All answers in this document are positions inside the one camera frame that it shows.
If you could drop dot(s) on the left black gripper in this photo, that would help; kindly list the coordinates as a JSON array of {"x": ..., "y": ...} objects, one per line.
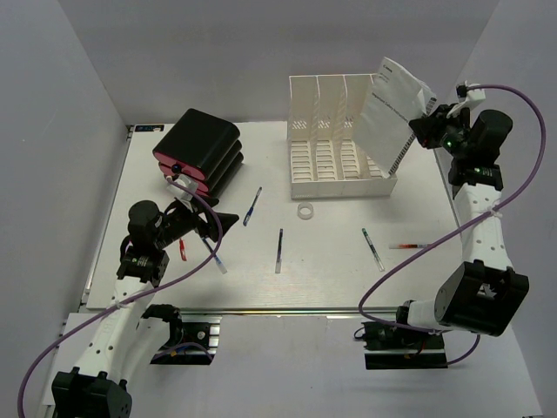
[{"x": 211, "y": 230}]

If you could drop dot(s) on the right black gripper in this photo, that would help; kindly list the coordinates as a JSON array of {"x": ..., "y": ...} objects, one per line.
[{"x": 425, "y": 129}]

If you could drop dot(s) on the white instruction booklet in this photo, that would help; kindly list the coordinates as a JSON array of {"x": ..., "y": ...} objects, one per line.
[{"x": 393, "y": 99}]

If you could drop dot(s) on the blue clear-cap pen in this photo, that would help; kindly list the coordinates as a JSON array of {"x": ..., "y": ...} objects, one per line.
[{"x": 212, "y": 248}]

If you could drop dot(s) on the black pink drawer organizer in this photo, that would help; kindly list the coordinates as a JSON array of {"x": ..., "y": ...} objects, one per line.
[{"x": 203, "y": 147}]

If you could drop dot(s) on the dark blue pen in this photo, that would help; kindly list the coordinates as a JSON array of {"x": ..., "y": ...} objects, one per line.
[{"x": 279, "y": 251}]

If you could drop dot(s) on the red white marker pen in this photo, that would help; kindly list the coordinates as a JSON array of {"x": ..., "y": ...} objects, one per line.
[{"x": 408, "y": 246}]

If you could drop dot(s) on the green pen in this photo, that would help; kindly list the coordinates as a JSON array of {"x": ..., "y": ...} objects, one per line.
[{"x": 374, "y": 251}]

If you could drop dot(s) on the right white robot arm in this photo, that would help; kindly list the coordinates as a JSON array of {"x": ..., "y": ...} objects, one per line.
[{"x": 484, "y": 293}]

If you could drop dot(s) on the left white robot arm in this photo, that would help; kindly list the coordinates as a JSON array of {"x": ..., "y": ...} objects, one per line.
[{"x": 132, "y": 331}]

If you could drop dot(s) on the blue gel pen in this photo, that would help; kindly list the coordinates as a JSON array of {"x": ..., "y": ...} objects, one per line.
[{"x": 250, "y": 211}]

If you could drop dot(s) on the red gel pen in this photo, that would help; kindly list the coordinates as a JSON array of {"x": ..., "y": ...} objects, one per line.
[{"x": 182, "y": 250}]

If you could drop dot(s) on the clear tape roll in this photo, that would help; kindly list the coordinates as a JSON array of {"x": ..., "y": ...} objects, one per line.
[{"x": 305, "y": 210}]

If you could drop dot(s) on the white file rack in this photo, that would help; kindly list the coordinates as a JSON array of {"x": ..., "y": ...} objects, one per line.
[{"x": 325, "y": 162}]

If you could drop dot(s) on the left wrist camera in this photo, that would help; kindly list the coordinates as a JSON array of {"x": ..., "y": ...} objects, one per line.
[{"x": 181, "y": 186}]

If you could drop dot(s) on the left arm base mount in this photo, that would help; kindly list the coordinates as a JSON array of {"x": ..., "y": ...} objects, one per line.
[{"x": 191, "y": 342}]

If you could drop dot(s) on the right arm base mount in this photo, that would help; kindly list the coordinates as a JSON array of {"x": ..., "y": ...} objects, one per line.
[{"x": 393, "y": 348}]

